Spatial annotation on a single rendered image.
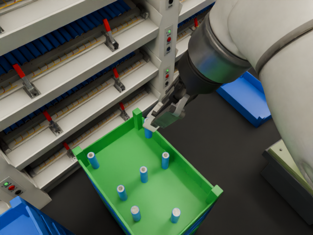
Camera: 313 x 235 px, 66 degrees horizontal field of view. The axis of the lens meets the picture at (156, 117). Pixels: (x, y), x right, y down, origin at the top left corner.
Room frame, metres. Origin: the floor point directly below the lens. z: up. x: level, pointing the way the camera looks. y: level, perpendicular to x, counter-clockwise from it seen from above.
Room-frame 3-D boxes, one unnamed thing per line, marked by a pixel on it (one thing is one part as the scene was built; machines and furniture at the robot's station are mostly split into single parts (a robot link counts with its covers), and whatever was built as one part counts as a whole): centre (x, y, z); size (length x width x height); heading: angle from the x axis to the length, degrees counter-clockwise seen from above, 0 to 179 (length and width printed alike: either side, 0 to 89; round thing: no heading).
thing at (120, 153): (0.22, 0.03, 0.44); 0.30 x 0.20 x 0.08; 41
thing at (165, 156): (0.26, -0.02, 0.44); 0.02 x 0.02 x 0.06
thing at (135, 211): (0.14, 0.05, 0.44); 0.02 x 0.02 x 0.06
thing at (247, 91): (0.82, -0.49, 0.04); 0.30 x 0.20 x 0.08; 34
